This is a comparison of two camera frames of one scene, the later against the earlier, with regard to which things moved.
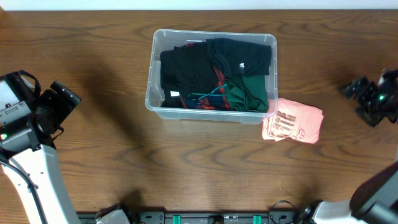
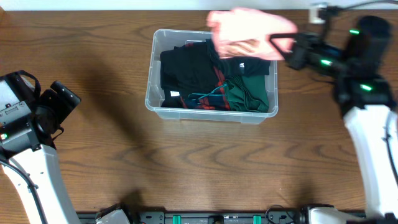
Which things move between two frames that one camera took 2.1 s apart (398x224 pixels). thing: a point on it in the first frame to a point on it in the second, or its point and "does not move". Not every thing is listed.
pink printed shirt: x=294 y=121 to x=244 y=32
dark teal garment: x=235 y=58 does not move
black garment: x=186 y=70 does not move
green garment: x=248 y=93 does not move
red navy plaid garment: x=216 y=99 does not move
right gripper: x=368 y=89 to x=306 y=51
